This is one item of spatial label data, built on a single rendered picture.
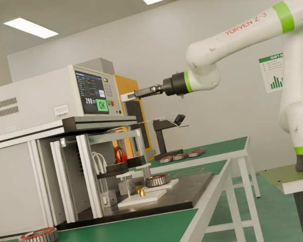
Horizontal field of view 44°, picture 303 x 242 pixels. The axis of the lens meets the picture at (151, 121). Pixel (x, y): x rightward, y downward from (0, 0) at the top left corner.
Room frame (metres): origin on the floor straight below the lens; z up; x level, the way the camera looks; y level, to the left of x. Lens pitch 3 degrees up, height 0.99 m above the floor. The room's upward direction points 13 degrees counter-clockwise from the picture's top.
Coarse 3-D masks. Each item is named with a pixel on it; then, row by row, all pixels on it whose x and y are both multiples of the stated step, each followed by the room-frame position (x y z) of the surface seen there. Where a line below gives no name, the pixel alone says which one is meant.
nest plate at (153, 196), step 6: (150, 192) 1.48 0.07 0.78; (156, 192) 1.44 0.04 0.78; (162, 192) 1.41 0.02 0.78; (126, 198) 1.45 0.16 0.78; (132, 198) 1.42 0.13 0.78; (138, 198) 1.39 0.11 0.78; (144, 198) 1.35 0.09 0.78; (150, 198) 1.33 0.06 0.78; (156, 198) 1.33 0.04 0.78; (120, 204) 1.36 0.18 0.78; (126, 204) 1.36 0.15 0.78; (132, 204) 1.35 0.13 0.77
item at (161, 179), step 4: (152, 176) 1.69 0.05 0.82; (156, 176) 1.68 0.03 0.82; (160, 176) 1.68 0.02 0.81; (164, 176) 1.61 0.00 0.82; (168, 176) 1.63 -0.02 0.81; (148, 180) 1.61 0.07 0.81; (152, 180) 1.60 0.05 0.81; (156, 180) 1.60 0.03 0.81; (160, 180) 1.60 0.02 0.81; (164, 180) 1.60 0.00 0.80; (168, 180) 1.62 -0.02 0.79; (148, 184) 1.62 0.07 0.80; (152, 184) 1.60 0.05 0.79; (156, 184) 1.60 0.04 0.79; (160, 184) 1.60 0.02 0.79
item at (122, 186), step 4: (128, 180) 1.70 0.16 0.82; (132, 180) 1.70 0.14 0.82; (120, 184) 1.66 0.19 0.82; (124, 184) 1.65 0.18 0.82; (128, 184) 1.65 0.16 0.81; (132, 184) 1.69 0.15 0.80; (120, 188) 1.66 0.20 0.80; (124, 188) 1.65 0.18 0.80; (132, 188) 1.68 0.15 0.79; (120, 192) 1.66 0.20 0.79; (124, 192) 1.65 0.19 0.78; (132, 192) 1.67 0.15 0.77
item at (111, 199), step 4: (104, 192) 1.45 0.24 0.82; (108, 192) 1.42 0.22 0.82; (112, 192) 1.46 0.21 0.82; (108, 196) 1.41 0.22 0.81; (112, 196) 1.45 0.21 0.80; (108, 200) 1.41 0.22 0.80; (112, 200) 1.44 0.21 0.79; (116, 200) 1.48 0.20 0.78; (108, 204) 1.42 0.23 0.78; (112, 204) 1.43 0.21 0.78
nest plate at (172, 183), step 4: (172, 180) 1.70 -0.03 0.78; (176, 180) 1.67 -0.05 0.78; (164, 184) 1.61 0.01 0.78; (168, 184) 1.58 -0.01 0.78; (172, 184) 1.58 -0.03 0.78; (144, 188) 1.63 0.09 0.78; (148, 188) 1.60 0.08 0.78; (152, 188) 1.58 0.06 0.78; (156, 188) 1.58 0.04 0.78; (160, 188) 1.57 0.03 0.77; (164, 188) 1.57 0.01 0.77
